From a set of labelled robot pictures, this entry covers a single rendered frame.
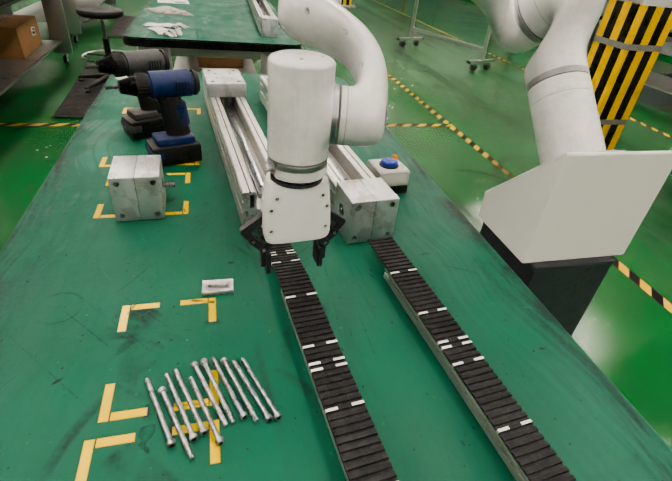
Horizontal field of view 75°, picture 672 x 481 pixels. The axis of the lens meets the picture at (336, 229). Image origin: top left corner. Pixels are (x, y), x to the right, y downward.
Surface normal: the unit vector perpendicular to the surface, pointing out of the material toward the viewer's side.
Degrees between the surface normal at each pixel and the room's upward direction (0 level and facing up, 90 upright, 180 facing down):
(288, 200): 87
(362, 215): 90
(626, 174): 90
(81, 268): 0
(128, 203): 90
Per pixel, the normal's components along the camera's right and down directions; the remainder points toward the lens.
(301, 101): 0.09, 0.56
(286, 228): 0.32, 0.54
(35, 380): 0.09, -0.83
